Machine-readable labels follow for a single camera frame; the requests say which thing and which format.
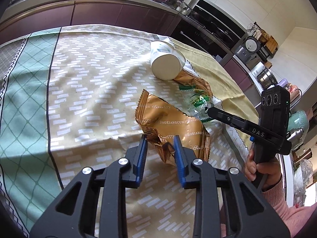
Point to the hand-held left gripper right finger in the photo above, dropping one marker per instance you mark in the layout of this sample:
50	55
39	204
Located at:
178	158

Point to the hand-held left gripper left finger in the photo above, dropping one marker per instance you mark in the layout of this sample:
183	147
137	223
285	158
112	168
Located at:
142	153

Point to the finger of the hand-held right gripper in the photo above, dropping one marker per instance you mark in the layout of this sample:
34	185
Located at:
223	116

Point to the green clear snack wrapper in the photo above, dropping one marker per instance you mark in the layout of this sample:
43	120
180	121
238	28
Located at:
198	101

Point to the large gold snack wrapper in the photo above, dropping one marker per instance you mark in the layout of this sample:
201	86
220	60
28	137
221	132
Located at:
168	119

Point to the person's right forearm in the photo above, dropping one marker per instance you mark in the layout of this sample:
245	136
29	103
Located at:
284	215

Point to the person's right hand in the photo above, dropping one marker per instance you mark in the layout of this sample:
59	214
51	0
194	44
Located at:
250	168

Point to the green kitchen appliance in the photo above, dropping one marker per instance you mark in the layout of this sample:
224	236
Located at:
298	126

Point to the large steel pot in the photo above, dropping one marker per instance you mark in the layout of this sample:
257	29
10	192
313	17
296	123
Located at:
266	78

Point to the small gold snack wrapper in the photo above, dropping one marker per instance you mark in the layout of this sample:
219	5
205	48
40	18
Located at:
195	81

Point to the crumpled plastic bag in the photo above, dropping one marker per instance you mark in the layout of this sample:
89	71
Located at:
303	178

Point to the white rice cooker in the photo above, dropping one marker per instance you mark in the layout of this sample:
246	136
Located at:
249	48

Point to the wooden cutting board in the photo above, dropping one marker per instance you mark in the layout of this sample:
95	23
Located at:
272	45

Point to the white paper cup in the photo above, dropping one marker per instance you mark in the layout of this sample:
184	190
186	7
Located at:
164	65

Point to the black wok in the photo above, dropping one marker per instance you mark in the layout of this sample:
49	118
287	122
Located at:
225	33

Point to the patterned tablecloth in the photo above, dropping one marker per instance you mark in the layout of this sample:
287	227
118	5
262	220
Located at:
86	91

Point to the black built-in oven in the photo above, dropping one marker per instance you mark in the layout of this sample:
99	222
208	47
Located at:
198	34

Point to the black range hood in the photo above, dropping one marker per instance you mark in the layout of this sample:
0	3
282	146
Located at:
213	7

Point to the small steel pot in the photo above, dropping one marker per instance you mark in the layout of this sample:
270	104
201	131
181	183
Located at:
183	9

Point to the brown base cabinets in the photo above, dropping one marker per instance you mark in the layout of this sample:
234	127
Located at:
99	14

